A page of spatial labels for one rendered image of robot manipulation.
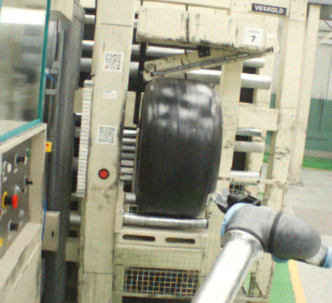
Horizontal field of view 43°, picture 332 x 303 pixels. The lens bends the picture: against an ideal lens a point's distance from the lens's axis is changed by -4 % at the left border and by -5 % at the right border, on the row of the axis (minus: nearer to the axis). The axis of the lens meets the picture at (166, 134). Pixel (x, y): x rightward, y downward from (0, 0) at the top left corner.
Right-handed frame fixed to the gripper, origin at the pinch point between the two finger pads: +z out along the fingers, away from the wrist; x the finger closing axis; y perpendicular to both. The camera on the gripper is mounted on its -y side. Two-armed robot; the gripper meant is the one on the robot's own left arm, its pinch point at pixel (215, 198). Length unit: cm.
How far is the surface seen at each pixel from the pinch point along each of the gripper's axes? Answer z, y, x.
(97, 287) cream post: 33, -42, 39
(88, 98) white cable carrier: 50, 34, 18
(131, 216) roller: 24.5, -8.6, 22.0
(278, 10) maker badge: 40, 51, -100
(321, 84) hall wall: 371, -269, -819
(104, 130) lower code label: 43, 22, 17
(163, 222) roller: 15.7, -11.9, 13.3
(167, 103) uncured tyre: 20.1, 34.4, 2.9
